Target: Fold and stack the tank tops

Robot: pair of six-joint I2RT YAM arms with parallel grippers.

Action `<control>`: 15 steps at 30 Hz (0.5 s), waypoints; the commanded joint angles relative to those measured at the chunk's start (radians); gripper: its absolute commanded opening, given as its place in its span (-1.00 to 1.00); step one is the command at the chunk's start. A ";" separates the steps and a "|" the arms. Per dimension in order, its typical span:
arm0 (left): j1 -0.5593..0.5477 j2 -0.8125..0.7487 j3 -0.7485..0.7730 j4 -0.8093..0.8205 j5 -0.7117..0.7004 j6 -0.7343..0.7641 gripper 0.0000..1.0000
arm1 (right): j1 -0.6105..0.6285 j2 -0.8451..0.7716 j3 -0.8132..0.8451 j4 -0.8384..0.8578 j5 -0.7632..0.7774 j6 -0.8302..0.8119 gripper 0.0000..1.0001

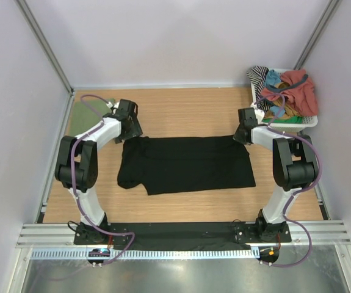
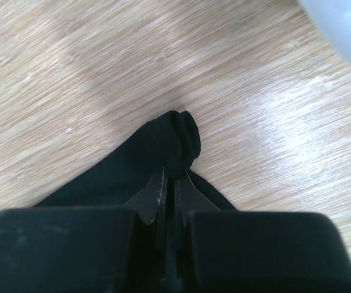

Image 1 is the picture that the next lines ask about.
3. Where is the green tank top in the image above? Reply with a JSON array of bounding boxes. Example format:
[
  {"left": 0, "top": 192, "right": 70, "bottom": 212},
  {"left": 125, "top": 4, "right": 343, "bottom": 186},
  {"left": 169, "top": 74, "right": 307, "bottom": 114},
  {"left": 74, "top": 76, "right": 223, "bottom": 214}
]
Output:
[{"left": 66, "top": 97, "right": 110, "bottom": 136}]

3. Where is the black tank top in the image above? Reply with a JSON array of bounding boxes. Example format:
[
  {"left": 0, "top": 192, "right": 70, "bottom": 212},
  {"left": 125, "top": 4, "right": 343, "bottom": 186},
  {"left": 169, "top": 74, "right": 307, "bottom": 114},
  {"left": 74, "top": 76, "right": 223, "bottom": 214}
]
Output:
[{"left": 117, "top": 136, "right": 256, "bottom": 195}]

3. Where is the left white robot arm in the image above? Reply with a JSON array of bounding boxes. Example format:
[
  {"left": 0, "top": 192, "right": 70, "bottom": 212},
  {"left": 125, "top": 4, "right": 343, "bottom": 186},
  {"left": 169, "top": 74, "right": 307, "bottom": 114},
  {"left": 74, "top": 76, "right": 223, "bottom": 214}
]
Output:
[{"left": 54, "top": 94, "right": 142, "bottom": 244}]

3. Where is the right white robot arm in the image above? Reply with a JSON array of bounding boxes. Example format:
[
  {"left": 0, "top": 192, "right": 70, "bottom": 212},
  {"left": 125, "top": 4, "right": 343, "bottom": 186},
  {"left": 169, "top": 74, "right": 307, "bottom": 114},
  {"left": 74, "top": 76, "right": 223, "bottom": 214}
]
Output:
[{"left": 233, "top": 107, "right": 319, "bottom": 242}]

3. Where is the striped tank top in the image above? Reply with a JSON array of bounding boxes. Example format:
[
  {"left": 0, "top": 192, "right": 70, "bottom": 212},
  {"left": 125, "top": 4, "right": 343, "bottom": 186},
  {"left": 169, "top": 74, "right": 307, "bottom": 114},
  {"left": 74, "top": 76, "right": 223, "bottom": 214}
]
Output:
[{"left": 246, "top": 65, "right": 271, "bottom": 112}]

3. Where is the light blue tank top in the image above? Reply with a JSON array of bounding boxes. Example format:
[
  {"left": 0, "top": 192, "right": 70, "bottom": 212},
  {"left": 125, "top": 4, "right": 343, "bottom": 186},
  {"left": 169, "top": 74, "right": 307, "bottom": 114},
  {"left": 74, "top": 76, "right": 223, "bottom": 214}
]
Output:
[{"left": 264, "top": 69, "right": 281, "bottom": 88}]

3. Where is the pink tank top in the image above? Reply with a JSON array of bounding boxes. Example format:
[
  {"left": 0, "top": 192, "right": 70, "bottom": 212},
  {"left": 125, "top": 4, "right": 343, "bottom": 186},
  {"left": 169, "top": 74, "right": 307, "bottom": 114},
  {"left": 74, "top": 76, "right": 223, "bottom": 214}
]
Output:
[{"left": 261, "top": 69, "right": 319, "bottom": 117}]

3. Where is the yellow garment in basket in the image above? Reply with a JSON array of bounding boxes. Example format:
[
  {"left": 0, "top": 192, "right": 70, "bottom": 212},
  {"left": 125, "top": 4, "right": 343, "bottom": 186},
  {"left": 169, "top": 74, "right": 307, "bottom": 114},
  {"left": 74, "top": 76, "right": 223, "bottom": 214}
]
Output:
[{"left": 264, "top": 97, "right": 300, "bottom": 123}]

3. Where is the bright green garment in basket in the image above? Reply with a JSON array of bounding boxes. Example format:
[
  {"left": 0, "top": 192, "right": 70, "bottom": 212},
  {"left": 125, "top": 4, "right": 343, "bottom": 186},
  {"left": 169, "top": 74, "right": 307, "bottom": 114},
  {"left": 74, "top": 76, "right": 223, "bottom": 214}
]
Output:
[{"left": 262, "top": 116, "right": 303, "bottom": 124}]

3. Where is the white laundry basket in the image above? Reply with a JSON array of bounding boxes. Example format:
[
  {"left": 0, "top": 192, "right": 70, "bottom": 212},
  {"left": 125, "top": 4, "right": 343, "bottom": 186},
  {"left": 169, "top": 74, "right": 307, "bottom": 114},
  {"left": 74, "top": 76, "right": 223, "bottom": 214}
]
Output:
[{"left": 246, "top": 66, "right": 318, "bottom": 132}]

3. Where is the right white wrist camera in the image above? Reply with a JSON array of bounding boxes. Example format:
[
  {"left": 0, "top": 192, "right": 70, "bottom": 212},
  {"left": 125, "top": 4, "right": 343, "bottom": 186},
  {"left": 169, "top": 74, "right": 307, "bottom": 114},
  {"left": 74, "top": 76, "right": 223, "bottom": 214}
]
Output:
[{"left": 250, "top": 104, "right": 265, "bottom": 123}]

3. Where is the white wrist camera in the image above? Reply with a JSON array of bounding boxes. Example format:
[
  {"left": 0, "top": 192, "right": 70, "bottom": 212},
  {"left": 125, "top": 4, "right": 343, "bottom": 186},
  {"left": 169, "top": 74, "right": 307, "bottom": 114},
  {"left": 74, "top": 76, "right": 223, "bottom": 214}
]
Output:
[
  {"left": 250, "top": 104, "right": 265, "bottom": 123},
  {"left": 106, "top": 101, "right": 119, "bottom": 110}
]

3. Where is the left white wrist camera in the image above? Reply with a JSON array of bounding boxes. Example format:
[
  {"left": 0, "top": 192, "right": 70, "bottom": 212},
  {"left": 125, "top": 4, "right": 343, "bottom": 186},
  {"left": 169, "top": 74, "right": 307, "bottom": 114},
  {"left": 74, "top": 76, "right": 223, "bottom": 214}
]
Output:
[{"left": 106, "top": 101, "right": 119, "bottom": 110}]

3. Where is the left aluminium corner post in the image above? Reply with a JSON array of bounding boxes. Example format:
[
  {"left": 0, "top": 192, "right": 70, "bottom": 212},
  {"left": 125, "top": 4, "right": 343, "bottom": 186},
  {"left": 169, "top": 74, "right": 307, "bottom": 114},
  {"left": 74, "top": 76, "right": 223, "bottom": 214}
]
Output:
[{"left": 15, "top": 0, "right": 74, "bottom": 94}]

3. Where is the aluminium corner post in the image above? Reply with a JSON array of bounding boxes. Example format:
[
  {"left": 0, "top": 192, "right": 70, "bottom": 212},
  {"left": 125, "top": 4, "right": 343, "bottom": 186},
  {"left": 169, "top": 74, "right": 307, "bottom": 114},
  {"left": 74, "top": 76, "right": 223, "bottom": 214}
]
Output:
[
  {"left": 15, "top": 0, "right": 74, "bottom": 94},
  {"left": 294, "top": 0, "right": 342, "bottom": 70}
]

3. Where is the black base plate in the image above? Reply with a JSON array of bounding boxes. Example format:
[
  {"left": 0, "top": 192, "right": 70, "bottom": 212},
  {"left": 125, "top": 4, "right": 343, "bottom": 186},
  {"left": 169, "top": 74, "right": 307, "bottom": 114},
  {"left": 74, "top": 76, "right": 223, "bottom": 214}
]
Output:
[{"left": 73, "top": 219, "right": 292, "bottom": 250}]

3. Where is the white slotted cable duct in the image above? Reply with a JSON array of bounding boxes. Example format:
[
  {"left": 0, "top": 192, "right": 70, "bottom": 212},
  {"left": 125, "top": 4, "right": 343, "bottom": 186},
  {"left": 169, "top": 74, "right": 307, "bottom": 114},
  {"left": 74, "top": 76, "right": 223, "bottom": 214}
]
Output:
[{"left": 31, "top": 247, "right": 259, "bottom": 261}]

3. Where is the right aluminium corner post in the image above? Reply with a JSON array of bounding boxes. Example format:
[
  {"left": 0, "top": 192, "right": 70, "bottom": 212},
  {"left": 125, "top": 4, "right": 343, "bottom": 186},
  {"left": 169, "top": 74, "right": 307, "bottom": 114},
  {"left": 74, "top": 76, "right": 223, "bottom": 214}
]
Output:
[{"left": 294, "top": 0, "right": 342, "bottom": 70}]

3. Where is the aluminium frame rail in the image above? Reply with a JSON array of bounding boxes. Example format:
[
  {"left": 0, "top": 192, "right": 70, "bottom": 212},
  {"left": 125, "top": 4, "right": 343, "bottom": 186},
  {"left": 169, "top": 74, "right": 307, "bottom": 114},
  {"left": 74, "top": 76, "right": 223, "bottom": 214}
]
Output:
[{"left": 15, "top": 220, "right": 351, "bottom": 248}]

